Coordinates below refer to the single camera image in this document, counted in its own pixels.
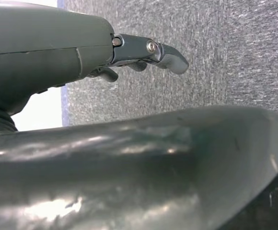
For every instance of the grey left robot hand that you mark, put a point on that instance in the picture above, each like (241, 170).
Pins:
(45, 47)

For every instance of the dark robot lower body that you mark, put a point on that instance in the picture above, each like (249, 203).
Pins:
(273, 206)

